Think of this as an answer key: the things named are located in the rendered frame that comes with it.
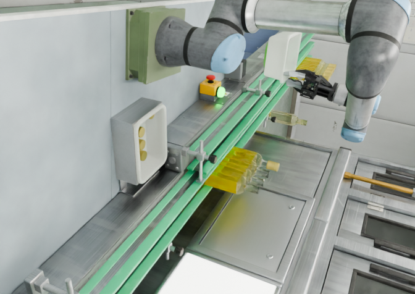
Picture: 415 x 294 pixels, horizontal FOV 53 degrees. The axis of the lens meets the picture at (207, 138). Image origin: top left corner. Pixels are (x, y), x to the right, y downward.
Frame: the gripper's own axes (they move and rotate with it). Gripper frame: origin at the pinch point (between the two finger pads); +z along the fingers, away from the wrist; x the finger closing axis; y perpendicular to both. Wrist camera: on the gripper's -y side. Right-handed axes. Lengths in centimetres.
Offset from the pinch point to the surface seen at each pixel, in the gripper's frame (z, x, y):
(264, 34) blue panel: 41, 11, -112
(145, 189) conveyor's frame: 25, 35, 53
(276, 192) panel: -11.5, 44.9, 8.7
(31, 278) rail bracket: 23, 30, 104
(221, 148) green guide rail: 12.8, 29.8, 18.0
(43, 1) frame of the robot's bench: 92, -8, 28
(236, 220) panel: -3, 49, 31
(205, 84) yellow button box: 31.0, 13.6, 0.2
